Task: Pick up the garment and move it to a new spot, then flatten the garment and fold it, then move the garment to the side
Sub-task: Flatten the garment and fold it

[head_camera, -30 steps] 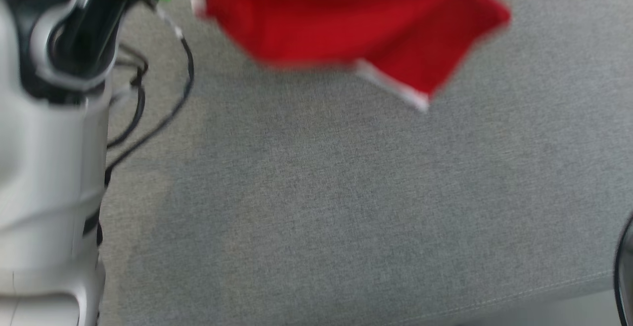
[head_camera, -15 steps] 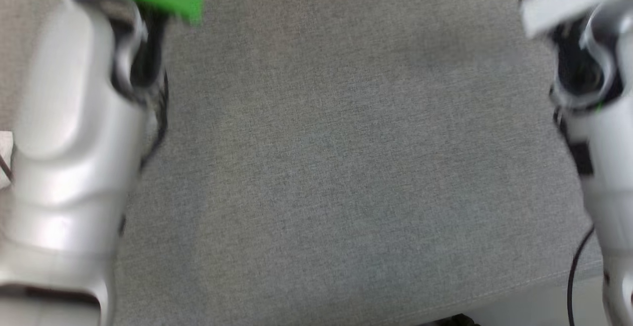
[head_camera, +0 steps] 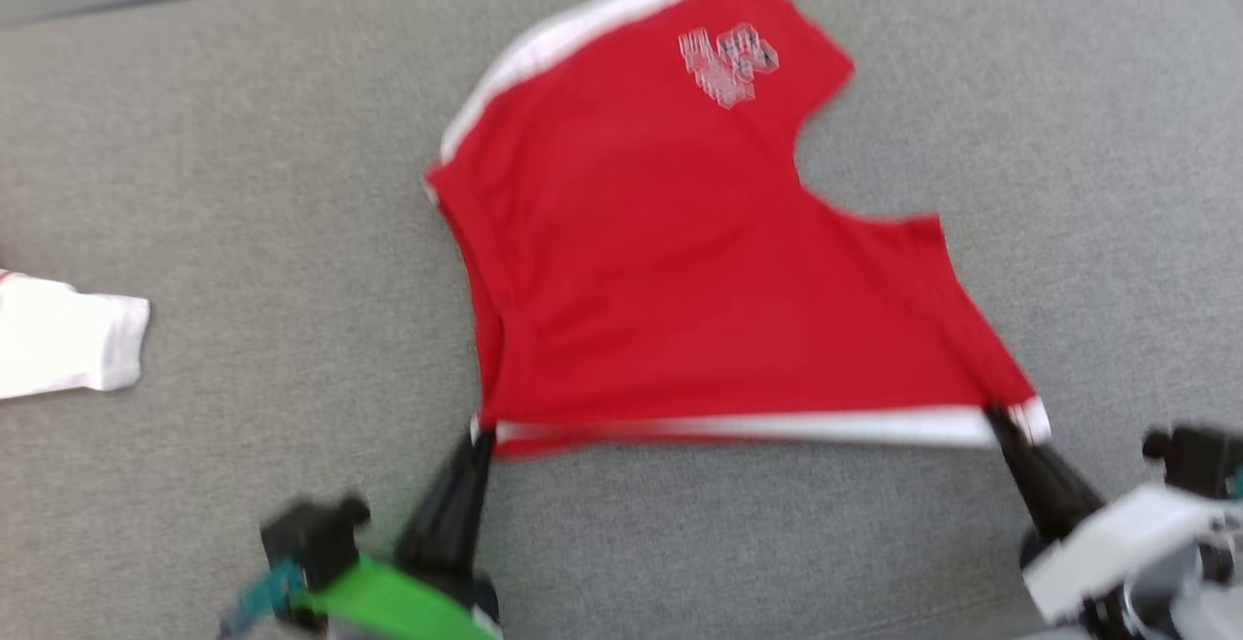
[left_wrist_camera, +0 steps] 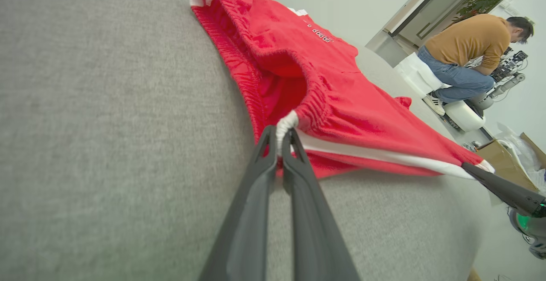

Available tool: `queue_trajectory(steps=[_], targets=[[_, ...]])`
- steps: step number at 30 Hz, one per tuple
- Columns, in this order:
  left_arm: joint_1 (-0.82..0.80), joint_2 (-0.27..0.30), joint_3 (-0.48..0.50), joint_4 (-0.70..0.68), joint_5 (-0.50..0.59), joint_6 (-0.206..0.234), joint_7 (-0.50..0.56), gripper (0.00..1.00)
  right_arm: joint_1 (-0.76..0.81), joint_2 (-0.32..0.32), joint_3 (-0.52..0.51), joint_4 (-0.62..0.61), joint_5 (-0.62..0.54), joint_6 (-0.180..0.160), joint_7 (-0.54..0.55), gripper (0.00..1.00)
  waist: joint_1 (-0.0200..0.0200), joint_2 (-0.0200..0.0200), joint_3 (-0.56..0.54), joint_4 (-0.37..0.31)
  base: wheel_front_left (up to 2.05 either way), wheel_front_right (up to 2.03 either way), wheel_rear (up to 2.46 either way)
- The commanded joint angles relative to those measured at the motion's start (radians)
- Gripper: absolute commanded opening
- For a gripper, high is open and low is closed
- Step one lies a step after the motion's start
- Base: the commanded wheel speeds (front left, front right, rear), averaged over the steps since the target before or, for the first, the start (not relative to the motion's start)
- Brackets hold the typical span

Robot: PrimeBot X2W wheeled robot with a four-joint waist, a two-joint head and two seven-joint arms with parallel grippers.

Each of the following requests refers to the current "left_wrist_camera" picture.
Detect brown cardboard box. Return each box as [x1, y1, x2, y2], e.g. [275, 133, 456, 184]
[476, 132, 546, 192]

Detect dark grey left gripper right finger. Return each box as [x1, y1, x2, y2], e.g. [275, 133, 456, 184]
[282, 128, 361, 281]

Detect clear plastic bag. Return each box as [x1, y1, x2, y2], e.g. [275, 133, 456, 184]
[497, 123, 546, 192]

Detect green potted plant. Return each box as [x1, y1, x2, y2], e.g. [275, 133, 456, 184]
[452, 0, 510, 21]

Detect red shorts with white stripe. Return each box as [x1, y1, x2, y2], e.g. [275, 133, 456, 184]
[189, 0, 495, 180]

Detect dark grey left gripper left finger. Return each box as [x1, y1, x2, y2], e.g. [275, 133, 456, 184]
[198, 125, 278, 281]

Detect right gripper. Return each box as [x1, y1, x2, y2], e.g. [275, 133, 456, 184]
[462, 162, 546, 260]

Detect electronics rig with cables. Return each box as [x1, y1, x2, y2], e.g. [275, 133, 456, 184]
[490, 49, 529, 99]

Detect person in brown sweater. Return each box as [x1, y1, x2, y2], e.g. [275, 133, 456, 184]
[417, 14, 534, 116]

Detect white padded seat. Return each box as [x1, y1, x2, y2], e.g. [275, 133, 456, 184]
[395, 53, 450, 99]

